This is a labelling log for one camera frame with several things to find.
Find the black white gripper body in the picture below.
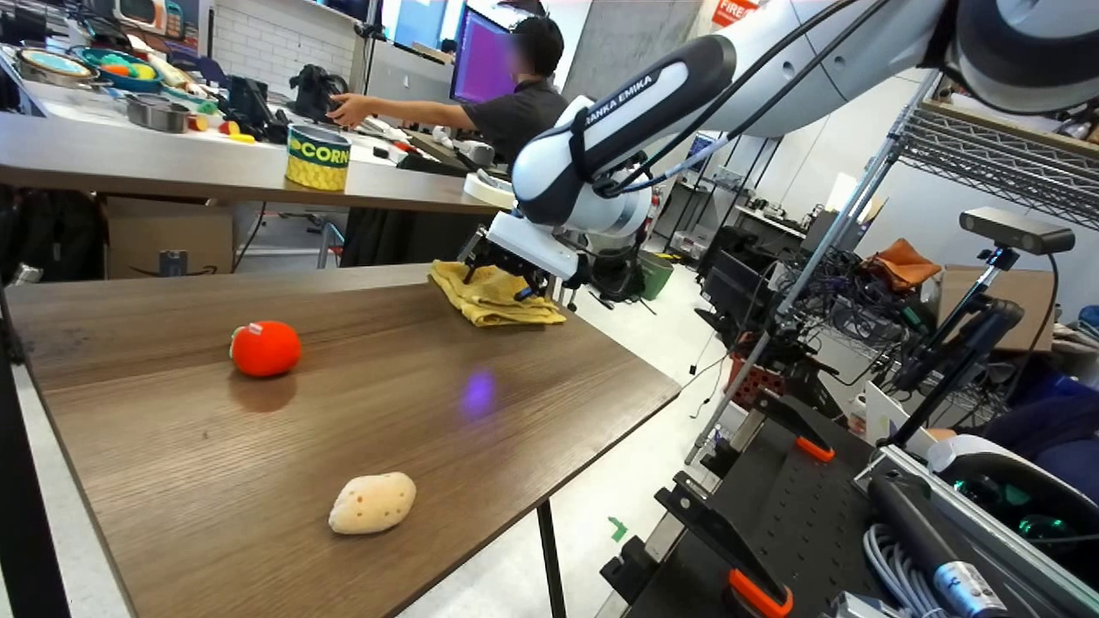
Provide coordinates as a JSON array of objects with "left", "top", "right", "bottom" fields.
[{"left": 462, "top": 211, "right": 641, "bottom": 301}]

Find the yellow towel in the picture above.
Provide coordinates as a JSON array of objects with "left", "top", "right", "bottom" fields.
[{"left": 428, "top": 262, "right": 568, "bottom": 329}]

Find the beige brown plushy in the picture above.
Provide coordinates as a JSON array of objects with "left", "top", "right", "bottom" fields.
[{"left": 329, "top": 469, "right": 417, "bottom": 536}]

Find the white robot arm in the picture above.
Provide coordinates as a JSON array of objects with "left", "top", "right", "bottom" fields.
[{"left": 462, "top": 0, "right": 1099, "bottom": 296}]

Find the seated person in black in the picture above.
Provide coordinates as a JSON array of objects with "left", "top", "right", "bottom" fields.
[{"left": 325, "top": 12, "right": 571, "bottom": 168}]

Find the purple computer monitor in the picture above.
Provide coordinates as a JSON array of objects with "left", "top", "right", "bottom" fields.
[{"left": 450, "top": 7, "right": 514, "bottom": 103}]

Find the green yellow can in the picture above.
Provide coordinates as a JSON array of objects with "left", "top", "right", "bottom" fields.
[{"left": 285, "top": 124, "right": 349, "bottom": 192}]

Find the red orange plush ball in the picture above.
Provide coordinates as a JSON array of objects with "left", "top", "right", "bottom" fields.
[{"left": 229, "top": 318, "right": 302, "bottom": 378}]

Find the wooden folding table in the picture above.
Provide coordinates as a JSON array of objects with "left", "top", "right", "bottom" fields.
[{"left": 8, "top": 266, "right": 678, "bottom": 618}]

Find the grey long desk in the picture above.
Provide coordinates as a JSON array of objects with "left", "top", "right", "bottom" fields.
[{"left": 0, "top": 112, "right": 495, "bottom": 217}]

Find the orange handled clamp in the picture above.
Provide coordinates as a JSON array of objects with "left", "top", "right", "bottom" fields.
[
  {"left": 657, "top": 472, "right": 797, "bottom": 618},
  {"left": 759, "top": 390, "right": 835, "bottom": 463}
]

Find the black camera on stand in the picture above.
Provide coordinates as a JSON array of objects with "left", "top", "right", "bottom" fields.
[{"left": 886, "top": 207, "right": 1074, "bottom": 446}]

